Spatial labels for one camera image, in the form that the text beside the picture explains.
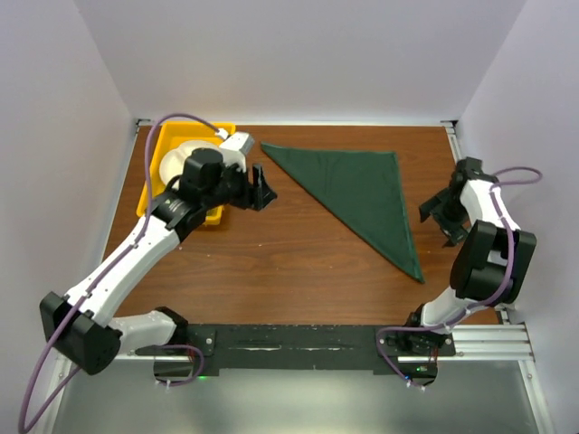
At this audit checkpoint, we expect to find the aluminium table frame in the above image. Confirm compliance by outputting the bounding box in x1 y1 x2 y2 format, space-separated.
34 118 555 434

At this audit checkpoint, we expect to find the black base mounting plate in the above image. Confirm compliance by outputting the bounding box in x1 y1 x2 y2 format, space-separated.
134 322 456 388

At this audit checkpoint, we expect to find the white divided plate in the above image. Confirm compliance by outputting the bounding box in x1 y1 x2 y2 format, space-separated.
158 140 218 185

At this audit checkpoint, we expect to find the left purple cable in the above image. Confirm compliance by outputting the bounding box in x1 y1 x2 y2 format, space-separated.
16 111 227 434

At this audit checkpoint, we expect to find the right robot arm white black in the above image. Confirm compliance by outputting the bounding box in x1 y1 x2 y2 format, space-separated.
393 157 536 355

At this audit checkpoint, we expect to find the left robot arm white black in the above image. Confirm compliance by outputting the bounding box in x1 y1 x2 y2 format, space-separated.
40 147 277 375

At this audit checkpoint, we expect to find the dark green cloth napkin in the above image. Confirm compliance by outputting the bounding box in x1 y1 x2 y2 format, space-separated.
261 142 425 283

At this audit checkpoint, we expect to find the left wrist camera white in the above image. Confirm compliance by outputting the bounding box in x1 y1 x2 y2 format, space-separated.
216 128 255 173

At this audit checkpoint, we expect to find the purple cable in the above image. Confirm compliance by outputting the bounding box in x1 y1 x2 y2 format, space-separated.
375 166 543 385
16 111 227 434

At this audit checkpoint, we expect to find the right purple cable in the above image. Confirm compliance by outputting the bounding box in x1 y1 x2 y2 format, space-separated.
375 166 543 385

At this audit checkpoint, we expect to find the yellow plastic bin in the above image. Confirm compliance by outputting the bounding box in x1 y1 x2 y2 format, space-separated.
136 120 236 226

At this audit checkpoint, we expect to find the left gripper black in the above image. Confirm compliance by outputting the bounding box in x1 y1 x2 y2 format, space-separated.
203 157 277 212

